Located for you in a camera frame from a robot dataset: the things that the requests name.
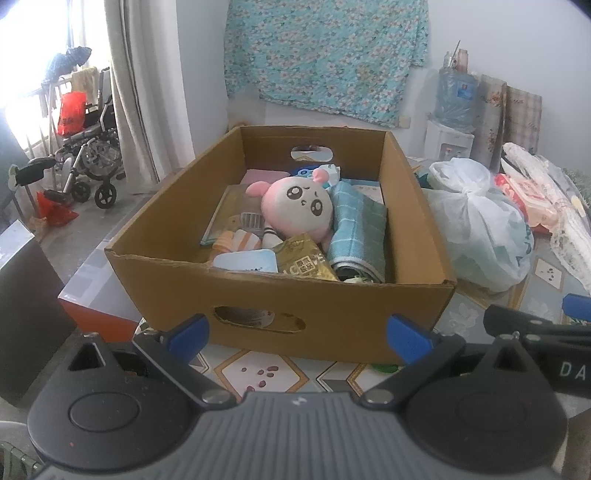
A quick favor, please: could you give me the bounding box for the white curtain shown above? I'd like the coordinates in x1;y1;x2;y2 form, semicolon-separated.
104;0;195;195

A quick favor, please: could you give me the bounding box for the blue checked towel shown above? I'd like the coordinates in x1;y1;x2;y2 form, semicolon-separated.
327;180;389;283

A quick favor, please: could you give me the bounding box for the black padded rest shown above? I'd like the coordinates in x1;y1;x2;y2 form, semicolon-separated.
9;157;56;188

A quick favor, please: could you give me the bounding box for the dark blue hanging cloth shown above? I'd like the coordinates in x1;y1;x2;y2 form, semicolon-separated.
44;46;93;86

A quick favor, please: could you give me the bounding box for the checked rolled mat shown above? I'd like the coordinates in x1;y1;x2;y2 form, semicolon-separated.
505;84;543;155

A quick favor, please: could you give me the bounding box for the green patterned cloth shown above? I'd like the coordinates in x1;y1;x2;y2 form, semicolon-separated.
561;167;591;195

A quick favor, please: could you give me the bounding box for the wheelchair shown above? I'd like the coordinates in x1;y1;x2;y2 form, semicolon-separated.
44;67;125;208

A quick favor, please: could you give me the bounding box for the dark cabinet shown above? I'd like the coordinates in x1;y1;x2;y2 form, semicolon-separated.
0;220;78;408

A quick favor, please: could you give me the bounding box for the red shopping bag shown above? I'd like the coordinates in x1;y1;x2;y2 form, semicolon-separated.
56;91;88;137

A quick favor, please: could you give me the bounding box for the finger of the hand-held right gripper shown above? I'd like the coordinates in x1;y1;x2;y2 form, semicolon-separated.
562;293;591;324
482;304;591;344

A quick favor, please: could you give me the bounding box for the white plastic bag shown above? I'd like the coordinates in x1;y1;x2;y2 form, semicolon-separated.
422;158;535;292

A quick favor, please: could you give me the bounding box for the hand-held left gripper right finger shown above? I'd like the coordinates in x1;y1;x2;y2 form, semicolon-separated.
359;314;539;409

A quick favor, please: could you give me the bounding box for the red white tissue pack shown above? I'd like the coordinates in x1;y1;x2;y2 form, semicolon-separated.
495;173;560;235

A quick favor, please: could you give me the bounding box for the beige hanging towel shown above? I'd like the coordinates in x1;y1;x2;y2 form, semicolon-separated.
70;67;99;100

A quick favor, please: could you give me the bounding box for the crumpled red bag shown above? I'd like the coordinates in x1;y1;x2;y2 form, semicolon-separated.
36;190;78;228

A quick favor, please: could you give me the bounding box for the red white stool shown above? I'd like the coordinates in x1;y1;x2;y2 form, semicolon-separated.
58;233;144;343

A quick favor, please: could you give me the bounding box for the gold foil packet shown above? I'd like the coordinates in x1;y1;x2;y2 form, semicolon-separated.
272;233;340;282

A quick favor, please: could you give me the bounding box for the pink pack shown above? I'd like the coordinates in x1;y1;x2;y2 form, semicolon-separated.
242;169;291;186

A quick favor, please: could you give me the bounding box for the brown cardboard box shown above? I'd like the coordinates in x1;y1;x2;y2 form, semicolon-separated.
105;126;458;365

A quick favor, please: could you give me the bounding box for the white tissue packet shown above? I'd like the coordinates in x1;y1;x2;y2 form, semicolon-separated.
213;249;279;274

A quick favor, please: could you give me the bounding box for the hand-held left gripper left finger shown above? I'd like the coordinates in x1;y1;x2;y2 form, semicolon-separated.
55;314;247;409

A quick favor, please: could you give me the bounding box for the pink plush doll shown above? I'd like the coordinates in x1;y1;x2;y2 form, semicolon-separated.
246;167;334;252

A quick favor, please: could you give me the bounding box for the floral rolled mat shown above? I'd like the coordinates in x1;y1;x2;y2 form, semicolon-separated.
473;74;509;167

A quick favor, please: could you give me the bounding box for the blue floral wall cloth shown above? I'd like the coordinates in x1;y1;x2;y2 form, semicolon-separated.
224;0;429;127

